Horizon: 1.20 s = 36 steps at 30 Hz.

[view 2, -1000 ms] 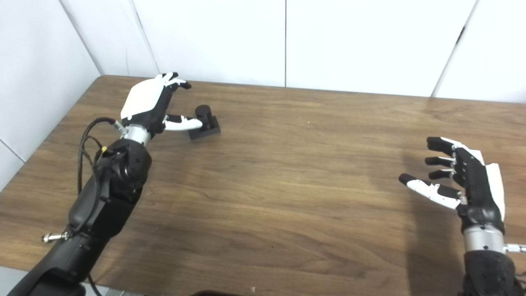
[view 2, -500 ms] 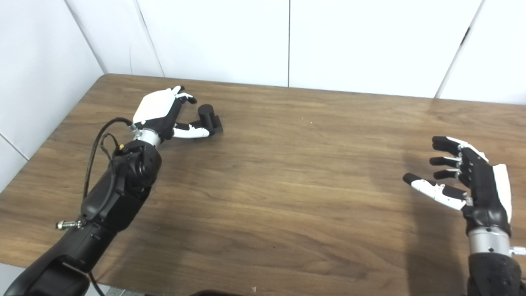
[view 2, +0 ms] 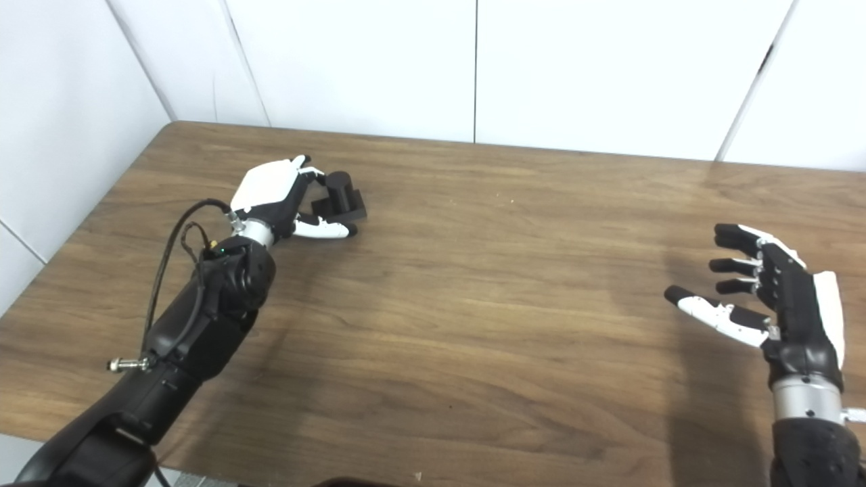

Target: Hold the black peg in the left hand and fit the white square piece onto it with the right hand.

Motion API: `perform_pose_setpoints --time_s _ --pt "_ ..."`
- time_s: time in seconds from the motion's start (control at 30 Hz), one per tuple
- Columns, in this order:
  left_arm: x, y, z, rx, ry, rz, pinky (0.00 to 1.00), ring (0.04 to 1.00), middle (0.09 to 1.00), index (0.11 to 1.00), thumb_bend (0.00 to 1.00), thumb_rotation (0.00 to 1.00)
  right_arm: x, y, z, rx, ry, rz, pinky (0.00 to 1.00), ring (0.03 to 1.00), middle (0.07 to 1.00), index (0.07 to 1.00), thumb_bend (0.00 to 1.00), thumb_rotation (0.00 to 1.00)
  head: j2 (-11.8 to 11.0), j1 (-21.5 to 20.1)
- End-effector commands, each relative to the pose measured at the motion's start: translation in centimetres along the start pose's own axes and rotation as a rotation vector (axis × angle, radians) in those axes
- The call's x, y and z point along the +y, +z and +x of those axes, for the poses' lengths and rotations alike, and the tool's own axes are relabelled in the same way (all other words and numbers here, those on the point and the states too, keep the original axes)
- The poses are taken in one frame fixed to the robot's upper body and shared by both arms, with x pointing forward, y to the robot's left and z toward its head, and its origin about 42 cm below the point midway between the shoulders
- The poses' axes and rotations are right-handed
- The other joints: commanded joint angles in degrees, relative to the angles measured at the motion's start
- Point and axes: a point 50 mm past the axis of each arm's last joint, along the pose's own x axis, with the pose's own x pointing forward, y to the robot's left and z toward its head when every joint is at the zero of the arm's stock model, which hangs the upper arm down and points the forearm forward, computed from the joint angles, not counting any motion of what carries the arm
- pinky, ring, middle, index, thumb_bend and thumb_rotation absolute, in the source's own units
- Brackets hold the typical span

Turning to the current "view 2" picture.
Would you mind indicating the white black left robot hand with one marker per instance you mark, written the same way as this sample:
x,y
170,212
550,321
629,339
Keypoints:
x,y
264,186

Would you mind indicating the black peg with square base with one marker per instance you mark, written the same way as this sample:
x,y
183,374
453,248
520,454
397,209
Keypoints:
x,y
342,196

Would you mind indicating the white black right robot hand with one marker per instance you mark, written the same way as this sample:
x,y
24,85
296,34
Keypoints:
x,y
798,311

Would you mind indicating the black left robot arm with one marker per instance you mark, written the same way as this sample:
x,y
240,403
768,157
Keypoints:
x,y
196,331

